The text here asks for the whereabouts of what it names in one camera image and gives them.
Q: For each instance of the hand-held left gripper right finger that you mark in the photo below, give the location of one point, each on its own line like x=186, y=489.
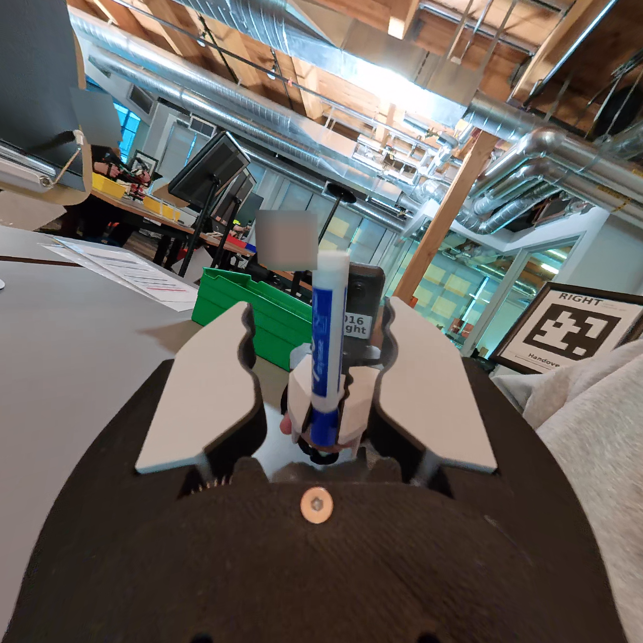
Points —
x=432, y=402

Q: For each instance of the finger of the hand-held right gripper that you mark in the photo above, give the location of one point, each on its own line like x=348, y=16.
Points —
x=359, y=402
x=300, y=387

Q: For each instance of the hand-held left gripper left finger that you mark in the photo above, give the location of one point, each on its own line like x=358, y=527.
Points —
x=201, y=397

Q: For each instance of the blue white marker pen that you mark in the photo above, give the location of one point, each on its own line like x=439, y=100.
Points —
x=329, y=326

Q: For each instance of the green plastic bin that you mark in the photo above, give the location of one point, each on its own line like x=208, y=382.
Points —
x=226, y=301

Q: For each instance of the person's right hand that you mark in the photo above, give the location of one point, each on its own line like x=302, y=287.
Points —
x=285, y=424

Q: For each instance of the black disc pole lamp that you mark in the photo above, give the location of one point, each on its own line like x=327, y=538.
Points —
x=340, y=192

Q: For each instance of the laminated paper sheet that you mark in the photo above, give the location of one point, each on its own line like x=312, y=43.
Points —
x=125, y=274

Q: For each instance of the black computer monitor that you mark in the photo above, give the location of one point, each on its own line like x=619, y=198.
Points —
x=241, y=201
x=206, y=171

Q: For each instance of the black framed tag sign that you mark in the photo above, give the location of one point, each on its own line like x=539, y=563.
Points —
x=567, y=326

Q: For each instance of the person's grey sweatshirt torso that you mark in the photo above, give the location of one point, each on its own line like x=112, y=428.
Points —
x=593, y=452

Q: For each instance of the yellow plastic bin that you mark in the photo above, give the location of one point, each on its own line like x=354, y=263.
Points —
x=160, y=206
x=108, y=183

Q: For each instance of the cluster of silver ducts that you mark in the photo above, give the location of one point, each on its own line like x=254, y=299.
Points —
x=527, y=166

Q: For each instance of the large cardboard backed black screen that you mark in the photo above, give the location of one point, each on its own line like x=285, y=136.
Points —
x=35, y=75

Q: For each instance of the wooden support post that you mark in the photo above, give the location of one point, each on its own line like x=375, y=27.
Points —
x=442, y=216

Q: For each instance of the long silver ventilation duct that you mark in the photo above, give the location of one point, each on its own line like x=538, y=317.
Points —
x=201, y=95

